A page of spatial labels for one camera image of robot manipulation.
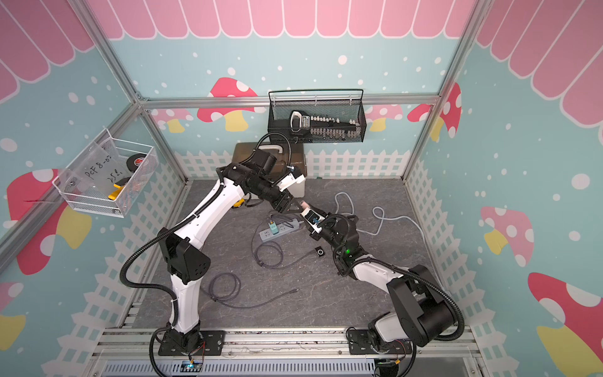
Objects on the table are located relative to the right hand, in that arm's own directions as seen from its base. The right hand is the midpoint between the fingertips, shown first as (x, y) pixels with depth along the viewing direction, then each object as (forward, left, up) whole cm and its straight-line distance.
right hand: (307, 208), depth 81 cm
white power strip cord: (+12, -32, -22) cm, 41 cm away
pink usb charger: (-1, +1, +3) cm, 3 cm away
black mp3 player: (-6, -4, -21) cm, 22 cm away
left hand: (-1, +4, +2) cm, 5 cm away
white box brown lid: (+29, +8, 0) cm, 30 cm away
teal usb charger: (+2, +14, -16) cm, 21 cm away
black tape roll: (+12, +59, +13) cm, 61 cm away
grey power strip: (+1, +18, -19) cm, 26 cm away
